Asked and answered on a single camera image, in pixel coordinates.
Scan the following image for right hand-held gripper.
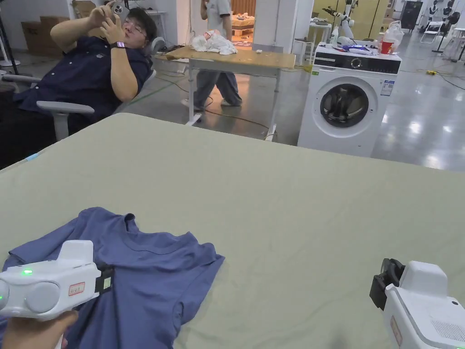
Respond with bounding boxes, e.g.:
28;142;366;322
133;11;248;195
370;258;465;349

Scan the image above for bed with pale green sheet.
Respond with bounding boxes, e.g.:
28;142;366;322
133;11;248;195
0;112;465;349

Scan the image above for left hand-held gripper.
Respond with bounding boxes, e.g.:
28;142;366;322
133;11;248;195
0;239;114;321

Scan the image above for black standing fan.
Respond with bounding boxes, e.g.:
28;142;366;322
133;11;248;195
432;12;463;54

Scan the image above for person's left hand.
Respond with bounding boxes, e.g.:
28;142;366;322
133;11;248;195
0;310;79;349

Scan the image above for white washing machine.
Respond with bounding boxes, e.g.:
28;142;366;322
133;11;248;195
297;20;404;159

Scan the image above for wooden table with white cloths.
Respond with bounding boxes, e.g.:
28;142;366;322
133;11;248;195
165;30;297;140

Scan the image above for grey office chair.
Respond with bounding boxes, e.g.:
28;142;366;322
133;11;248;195
0;36;167;142

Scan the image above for blue shirt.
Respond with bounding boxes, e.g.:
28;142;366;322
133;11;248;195
0;207;226;349

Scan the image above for white robot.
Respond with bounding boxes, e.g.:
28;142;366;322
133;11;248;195
323;0;360;41

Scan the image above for stack of brown cartons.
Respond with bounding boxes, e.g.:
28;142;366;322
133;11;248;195
21;0;97;58

